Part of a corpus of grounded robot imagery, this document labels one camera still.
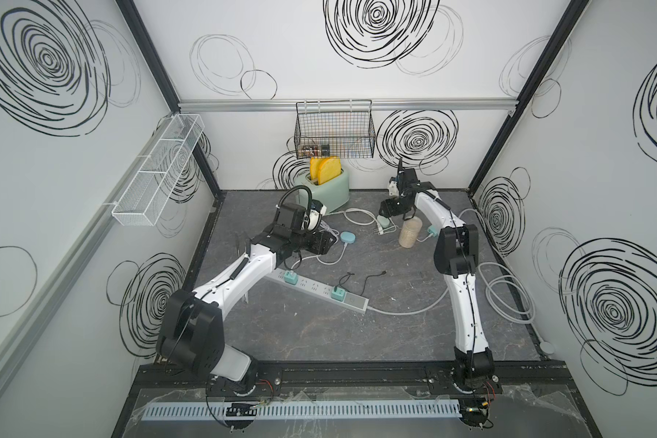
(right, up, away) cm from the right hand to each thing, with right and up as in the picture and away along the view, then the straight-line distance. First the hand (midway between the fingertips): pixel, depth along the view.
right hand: (392, 207), depth 108 cm
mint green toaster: (-24, +6, -3) cm, 25 cm away
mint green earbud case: (-4, -5, -1) cm, 7 cm away
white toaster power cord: (-6, -8, -2) cm, 10 cm away
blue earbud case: (-18, -12, -5) cm, 22 cm away
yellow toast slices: (-27, +14, -7) cm, 31 cm away
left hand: (-26, -10, -24) cm, 36 cm away
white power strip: (-28, -28, -20) cm, 44 cm away
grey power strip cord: (+34, -29, -17) cm, 48 cm away
